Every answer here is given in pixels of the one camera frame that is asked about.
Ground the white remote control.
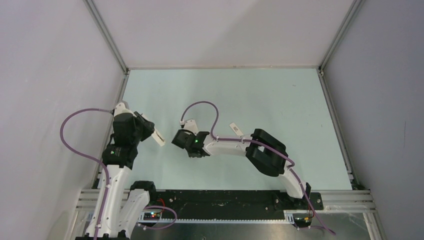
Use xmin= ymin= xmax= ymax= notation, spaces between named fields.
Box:
xmin=141 ymin=114 xmax=166 ymax=147

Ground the white battery cover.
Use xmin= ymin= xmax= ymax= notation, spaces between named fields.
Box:
xmin=229 ymin=122 xmax=244 ymax=136

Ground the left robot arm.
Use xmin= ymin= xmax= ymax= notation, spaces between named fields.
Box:
xmin=81 ymin=110 xmax=158 ymax=240

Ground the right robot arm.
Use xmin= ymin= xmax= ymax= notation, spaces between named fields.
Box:
xmin=171 ymin=128 xmax=315 ymax=211

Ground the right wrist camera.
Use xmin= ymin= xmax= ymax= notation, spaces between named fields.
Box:
xmin=179 ymin=119 xmax=199 ymax=135

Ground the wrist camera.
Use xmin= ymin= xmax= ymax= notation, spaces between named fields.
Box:
xmin=179 ymin=119 xmax=199 ymax=135
xmin=113 ymin=101 xmax=132 ymax=117

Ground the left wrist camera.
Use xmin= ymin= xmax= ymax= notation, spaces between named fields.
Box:
xmin=113 ymin=101 xmax=132 ymax=117

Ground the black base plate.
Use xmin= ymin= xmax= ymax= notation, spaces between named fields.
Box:
xmin=150 ymin=190 xmax=324 ymax=220

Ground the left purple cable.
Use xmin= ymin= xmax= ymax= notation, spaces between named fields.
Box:
xmin=59 ymin=107 xmax=115 ymax=240

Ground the purple cable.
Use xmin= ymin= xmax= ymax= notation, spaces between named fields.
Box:
xmin=180 ymin=100 xmax=336 ymax=236
xmin=59 ymin=107 xmax=115 ymax=240

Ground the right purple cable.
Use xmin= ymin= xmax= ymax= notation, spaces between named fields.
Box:
xmin=180 ymin=100 xmax=336 ymax=236

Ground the white cable duct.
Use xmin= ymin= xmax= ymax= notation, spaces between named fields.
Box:
xmin=137 ymin=212 xmax=295 ymax=224

